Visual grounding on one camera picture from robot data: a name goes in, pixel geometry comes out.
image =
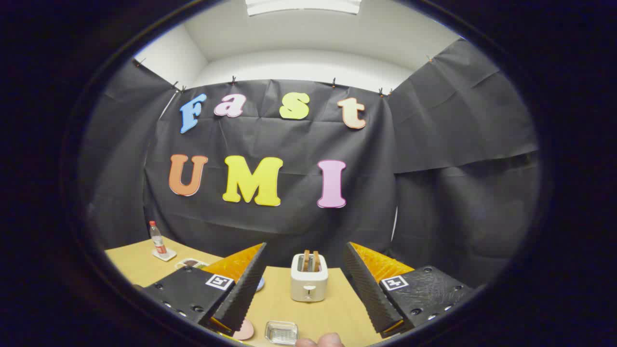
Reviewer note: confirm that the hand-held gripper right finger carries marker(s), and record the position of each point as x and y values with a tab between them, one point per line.
366	289

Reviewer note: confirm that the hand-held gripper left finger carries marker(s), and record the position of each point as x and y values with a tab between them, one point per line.
246	289

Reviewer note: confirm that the blue plate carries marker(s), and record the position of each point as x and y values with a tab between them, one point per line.
260	285

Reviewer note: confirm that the pink plate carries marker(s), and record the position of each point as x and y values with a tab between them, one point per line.
246	330

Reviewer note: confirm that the brown toast slice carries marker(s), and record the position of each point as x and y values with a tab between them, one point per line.
316	260
306	260

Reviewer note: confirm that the white toaster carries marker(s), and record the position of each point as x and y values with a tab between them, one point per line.
308	286

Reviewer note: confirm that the white condiment tray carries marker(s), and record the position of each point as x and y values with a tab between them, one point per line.
190	263

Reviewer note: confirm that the white square coaster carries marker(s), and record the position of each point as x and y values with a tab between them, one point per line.
166	256

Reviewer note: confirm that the clear bottle red label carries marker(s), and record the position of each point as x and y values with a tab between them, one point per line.
157	241

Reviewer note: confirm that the ceiling light panel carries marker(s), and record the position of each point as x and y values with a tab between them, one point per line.
303	6

